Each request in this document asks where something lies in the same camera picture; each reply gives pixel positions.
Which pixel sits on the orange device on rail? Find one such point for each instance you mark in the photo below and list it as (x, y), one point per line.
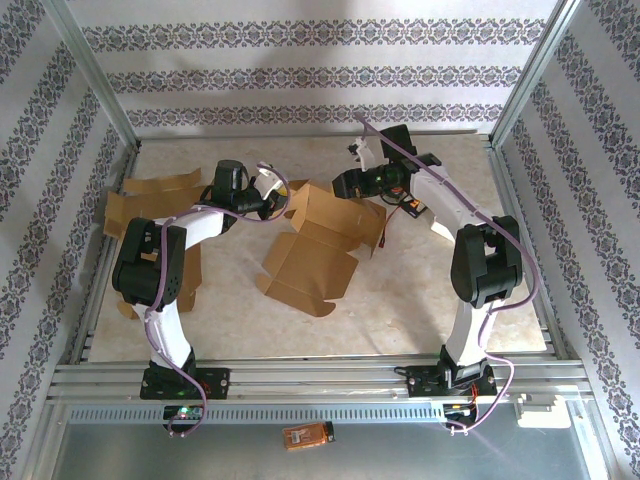
(307, 437)

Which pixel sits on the small circuit board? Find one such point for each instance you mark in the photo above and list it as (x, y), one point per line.
(184, 413)
(460, 409)

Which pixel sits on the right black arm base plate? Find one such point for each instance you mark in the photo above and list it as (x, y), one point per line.
(420, 385)

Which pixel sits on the brown cardboard box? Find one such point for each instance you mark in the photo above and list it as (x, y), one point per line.
(310, 260)
(150, 200)

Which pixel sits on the aluminium side rail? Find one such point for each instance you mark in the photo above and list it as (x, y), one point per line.
(129, 160)
(510, 200)

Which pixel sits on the right aluminium side rail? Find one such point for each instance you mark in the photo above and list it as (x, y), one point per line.
(510, 200)

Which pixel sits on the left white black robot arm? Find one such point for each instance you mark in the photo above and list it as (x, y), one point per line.
(170, 340)

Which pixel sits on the aluminium mounting rail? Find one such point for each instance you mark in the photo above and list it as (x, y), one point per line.
(325, 380)

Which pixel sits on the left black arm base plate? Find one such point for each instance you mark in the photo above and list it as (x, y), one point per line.
(220, 382)

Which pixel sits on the left aluminium side rail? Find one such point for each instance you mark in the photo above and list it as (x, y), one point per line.
(129, 160)

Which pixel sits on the aluminium rail along wall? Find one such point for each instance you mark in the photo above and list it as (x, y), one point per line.
(250, 136)

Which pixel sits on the left small circuit board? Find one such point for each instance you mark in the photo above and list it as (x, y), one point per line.
(184, 413)

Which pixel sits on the left aluminium frame post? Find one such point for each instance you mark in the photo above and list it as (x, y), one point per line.
(92, 70)

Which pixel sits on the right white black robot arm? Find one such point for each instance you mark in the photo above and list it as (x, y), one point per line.
(470, 340)

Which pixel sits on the right small circuit board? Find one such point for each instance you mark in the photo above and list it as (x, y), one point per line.
(460, 409)

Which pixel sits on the grey metal sheet panel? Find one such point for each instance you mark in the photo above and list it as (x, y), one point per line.
(400, 455)

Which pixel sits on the aluminium frame post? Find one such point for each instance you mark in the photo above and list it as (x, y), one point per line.
(534, 70)
(92, 70)

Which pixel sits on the right aluminium frame post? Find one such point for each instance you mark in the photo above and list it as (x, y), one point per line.
(534, 70)

